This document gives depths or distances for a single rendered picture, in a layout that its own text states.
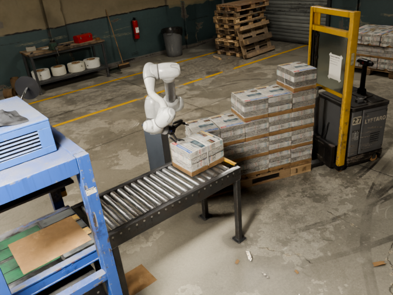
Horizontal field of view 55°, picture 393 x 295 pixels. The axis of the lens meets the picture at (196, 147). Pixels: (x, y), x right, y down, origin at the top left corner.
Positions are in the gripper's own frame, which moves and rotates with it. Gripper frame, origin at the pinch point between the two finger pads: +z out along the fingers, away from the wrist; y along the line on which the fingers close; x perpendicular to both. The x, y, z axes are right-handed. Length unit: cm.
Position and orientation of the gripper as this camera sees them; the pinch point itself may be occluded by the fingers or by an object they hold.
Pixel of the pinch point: (184, 131)
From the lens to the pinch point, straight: 317.4
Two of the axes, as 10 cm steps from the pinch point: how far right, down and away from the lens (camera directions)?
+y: -2.8, 9.5, 1.6
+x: 6.3, 3.1, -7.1
